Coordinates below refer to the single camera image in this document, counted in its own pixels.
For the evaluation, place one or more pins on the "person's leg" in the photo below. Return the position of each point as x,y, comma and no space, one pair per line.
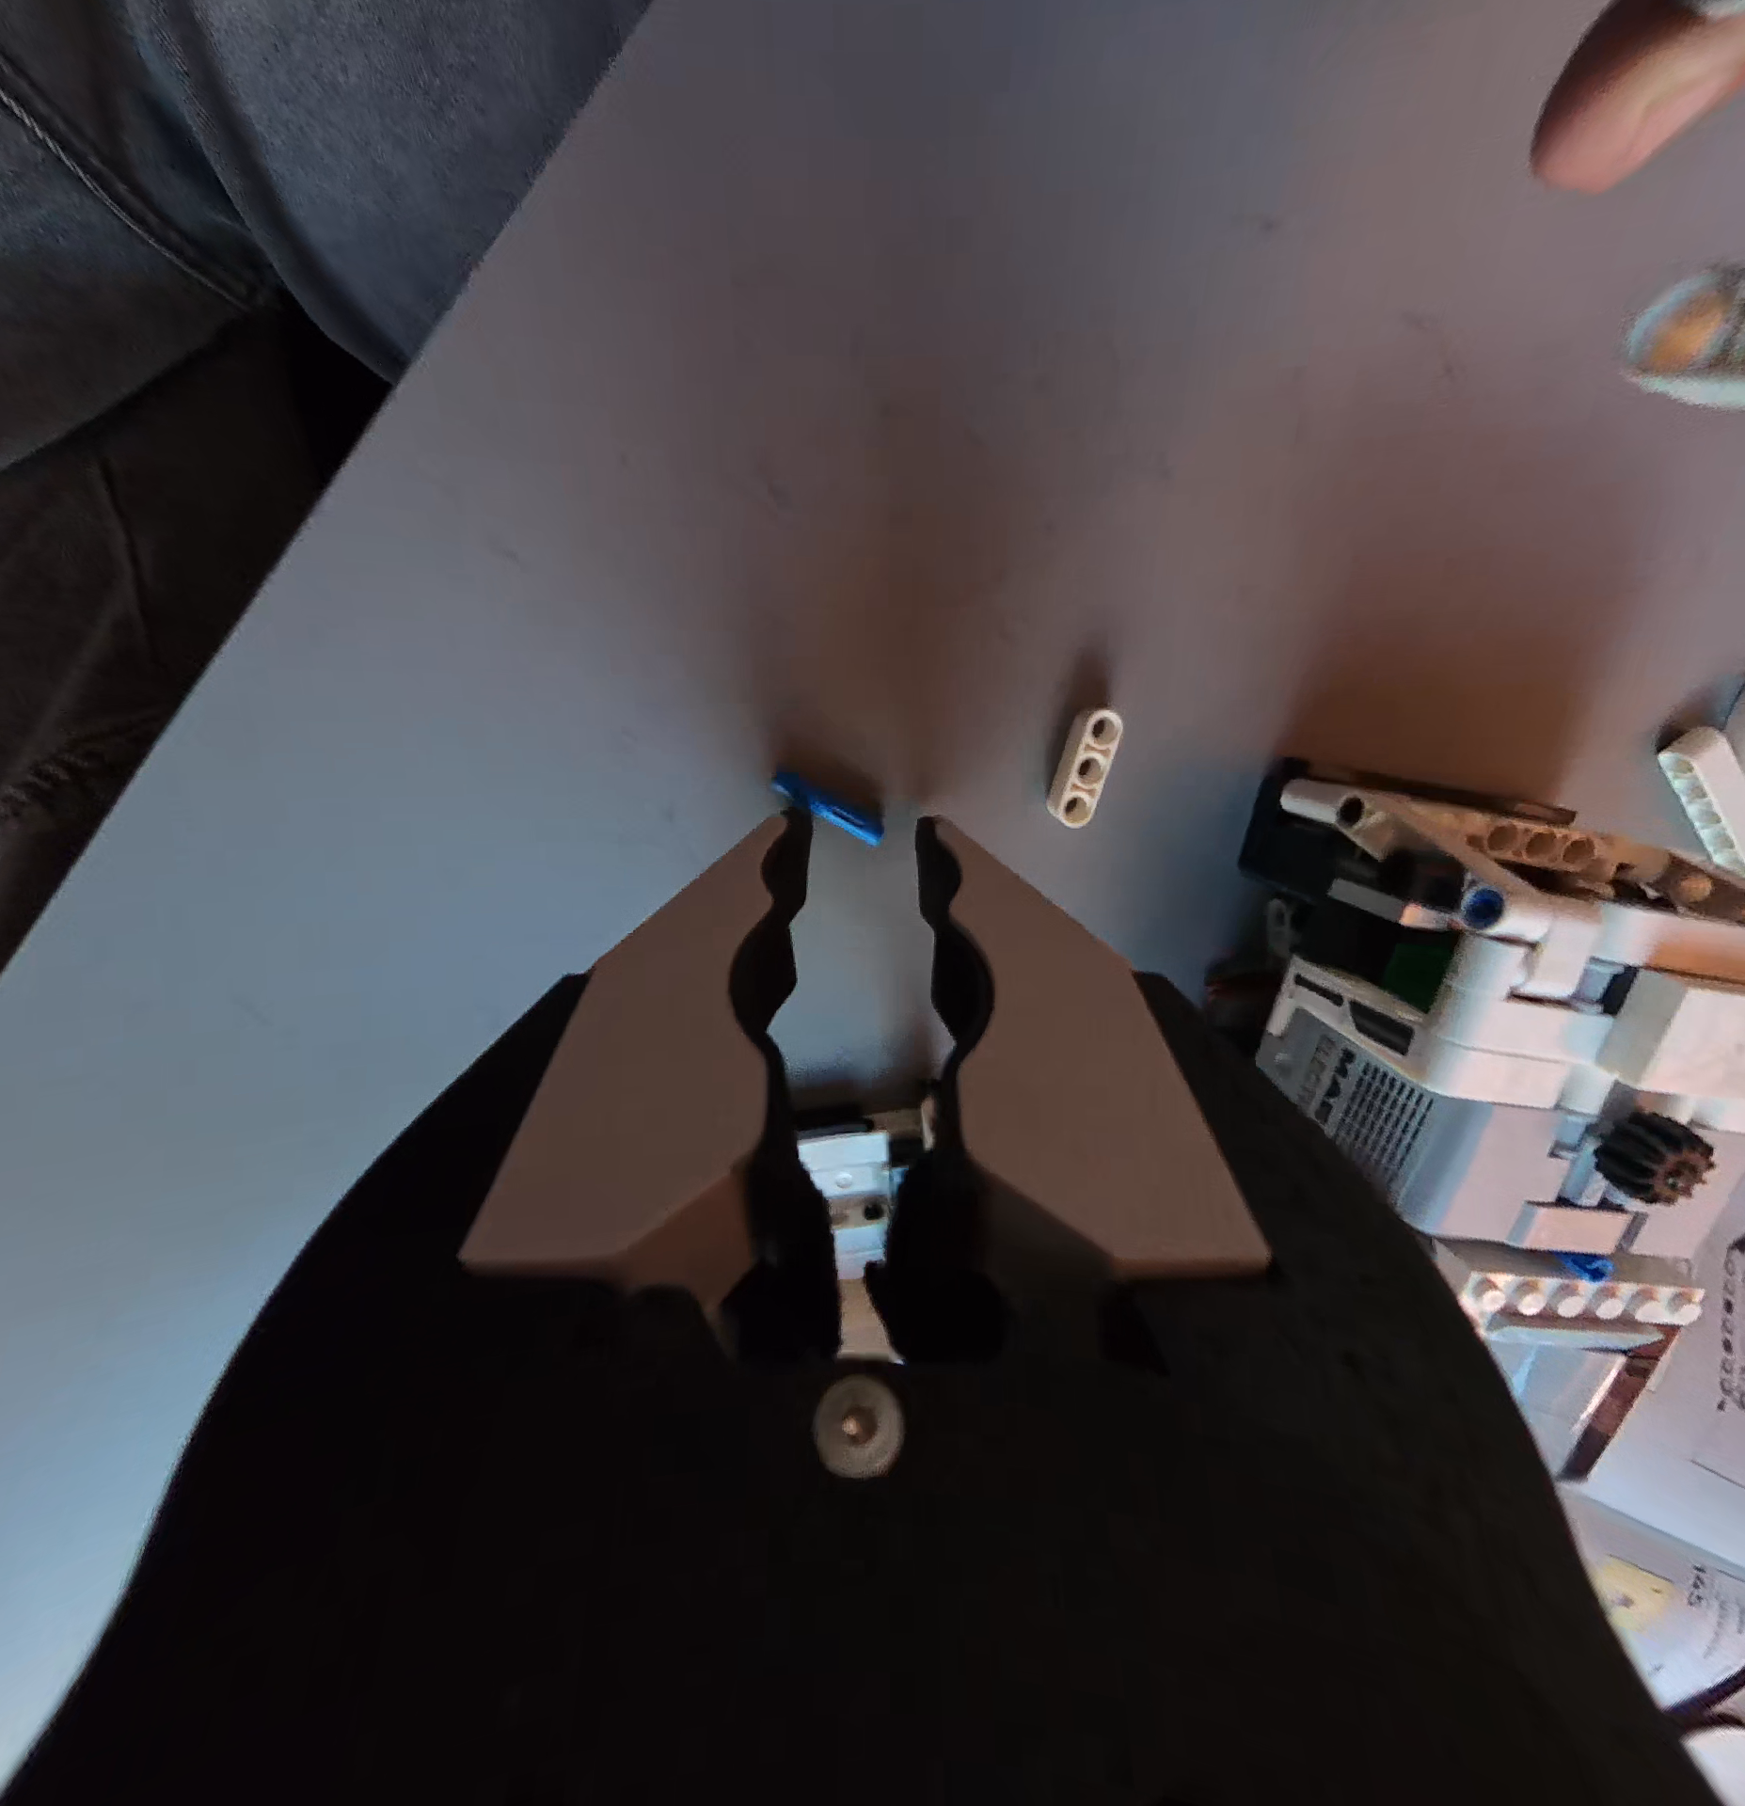
182,169

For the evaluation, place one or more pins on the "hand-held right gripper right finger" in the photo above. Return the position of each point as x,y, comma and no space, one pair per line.
1083,1128

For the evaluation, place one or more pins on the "white three-hole lego beam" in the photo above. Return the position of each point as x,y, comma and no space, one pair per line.
1083,765

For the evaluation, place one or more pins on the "white and grey lego piece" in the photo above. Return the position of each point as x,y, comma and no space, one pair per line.
850,1171

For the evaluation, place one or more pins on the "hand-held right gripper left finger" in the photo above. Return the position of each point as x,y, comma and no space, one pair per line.
631,1114

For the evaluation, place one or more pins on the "white lego truck assembly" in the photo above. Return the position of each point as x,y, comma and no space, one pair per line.
1493,988

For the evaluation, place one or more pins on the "blue lego pin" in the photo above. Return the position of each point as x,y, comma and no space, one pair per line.
831,810

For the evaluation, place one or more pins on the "person's left hand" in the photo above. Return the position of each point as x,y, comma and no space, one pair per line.
1648,85

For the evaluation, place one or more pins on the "lego instruction booklet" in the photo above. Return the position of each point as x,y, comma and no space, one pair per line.
1662,1595

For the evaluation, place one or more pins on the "white lego panel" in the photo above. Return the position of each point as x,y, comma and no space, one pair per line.
1720,791

